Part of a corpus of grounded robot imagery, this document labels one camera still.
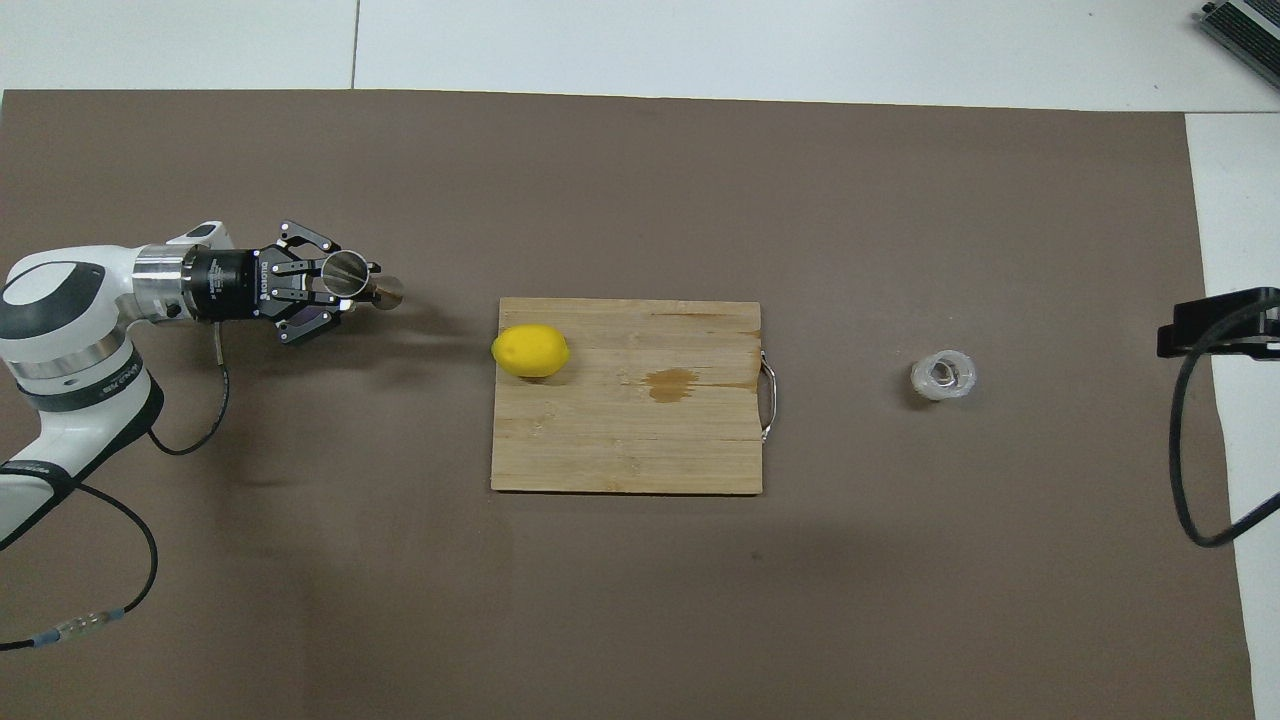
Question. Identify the brown paper table mat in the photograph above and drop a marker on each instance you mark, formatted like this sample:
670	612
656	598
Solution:
640	600

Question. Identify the yellow lemon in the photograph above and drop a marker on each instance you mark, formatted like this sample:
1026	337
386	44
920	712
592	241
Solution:
530	351

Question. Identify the grey ribbed metal device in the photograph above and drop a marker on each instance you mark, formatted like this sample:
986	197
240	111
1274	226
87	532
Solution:
1250	30

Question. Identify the steel double jigger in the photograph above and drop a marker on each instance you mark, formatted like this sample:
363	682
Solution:
350	275

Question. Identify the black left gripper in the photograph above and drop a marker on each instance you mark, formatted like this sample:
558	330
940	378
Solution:
230	285

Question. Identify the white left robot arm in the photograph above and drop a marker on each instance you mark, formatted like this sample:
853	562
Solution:
70	400

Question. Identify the clear glass cup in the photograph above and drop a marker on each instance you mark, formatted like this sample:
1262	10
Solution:
943	376

